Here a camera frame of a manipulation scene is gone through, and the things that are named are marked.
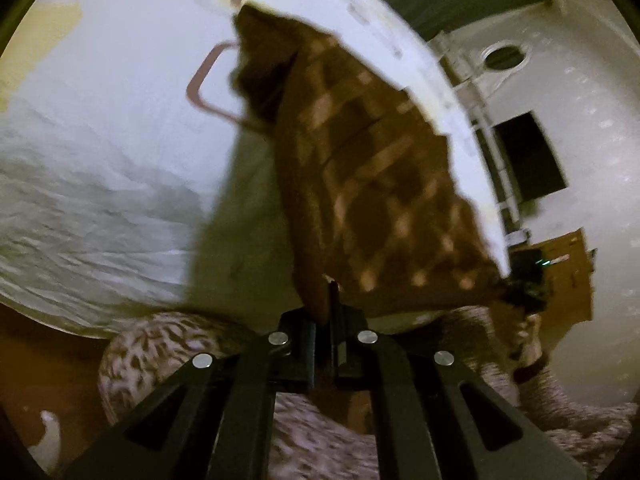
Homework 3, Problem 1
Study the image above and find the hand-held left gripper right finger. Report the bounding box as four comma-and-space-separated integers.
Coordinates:
331, 281, 588, 480

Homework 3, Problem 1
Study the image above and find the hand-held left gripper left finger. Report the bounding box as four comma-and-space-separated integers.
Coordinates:
62, 280, 333, 480

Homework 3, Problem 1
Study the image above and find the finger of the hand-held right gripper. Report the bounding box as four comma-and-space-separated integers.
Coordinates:
492, 275, 526, 306

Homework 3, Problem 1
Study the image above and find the brown plaid sweater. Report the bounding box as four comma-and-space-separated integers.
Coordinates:
230, 5, 516, 321

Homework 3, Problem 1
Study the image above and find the person's right forearm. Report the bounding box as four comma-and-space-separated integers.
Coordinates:
492, 305, 636, 441

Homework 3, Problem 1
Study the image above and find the orange wooden cabinet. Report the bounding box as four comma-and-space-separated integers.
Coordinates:
525, 227, 598, 326

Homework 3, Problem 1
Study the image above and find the black wristband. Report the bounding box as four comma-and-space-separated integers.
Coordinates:
512, 360, 549, 385

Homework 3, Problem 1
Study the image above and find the black television screen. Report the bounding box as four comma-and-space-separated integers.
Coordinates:
492, 110, 571, 203

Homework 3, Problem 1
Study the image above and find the white dressing table with mirror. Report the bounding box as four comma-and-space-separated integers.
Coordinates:
430, 32, 533, 246

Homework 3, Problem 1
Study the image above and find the white patterned bedsheet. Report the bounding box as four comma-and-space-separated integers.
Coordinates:
0, 0, 511, 336

